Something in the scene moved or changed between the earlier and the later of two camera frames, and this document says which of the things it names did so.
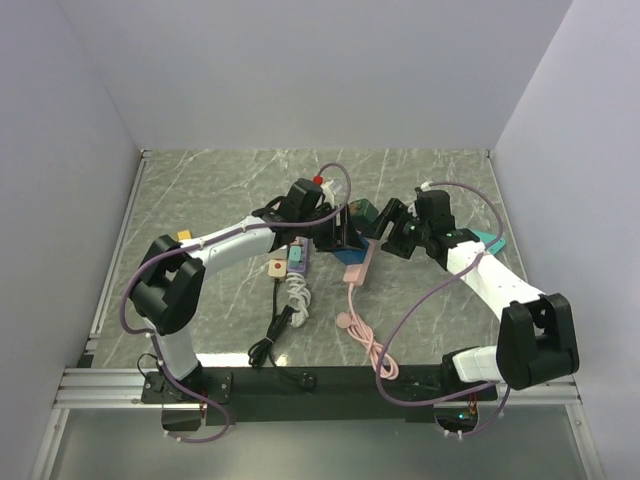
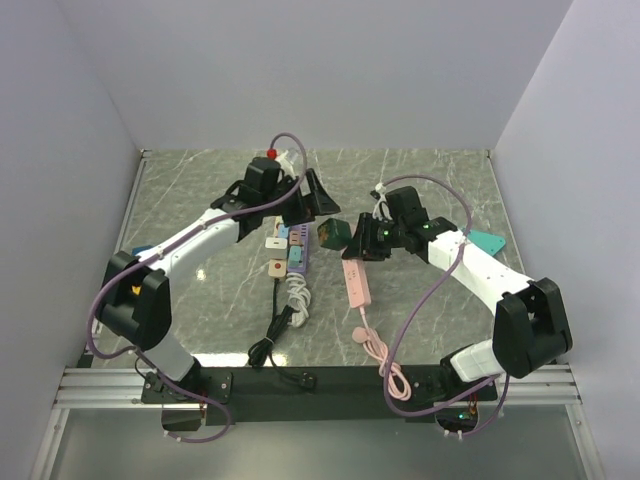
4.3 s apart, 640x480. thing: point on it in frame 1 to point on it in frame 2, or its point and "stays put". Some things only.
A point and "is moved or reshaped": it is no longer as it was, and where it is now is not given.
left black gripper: [339, 237] to [315, 203]
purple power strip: [306, 255] stays put
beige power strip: [277, 268] stays put
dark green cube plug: [362, 214] is moved or reshaped
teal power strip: [487, 238] stays put
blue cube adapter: [353, 256] is moved or reshaped
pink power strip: [357, 273] is moved or reshaped
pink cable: [383, 361] is moved or reshaped
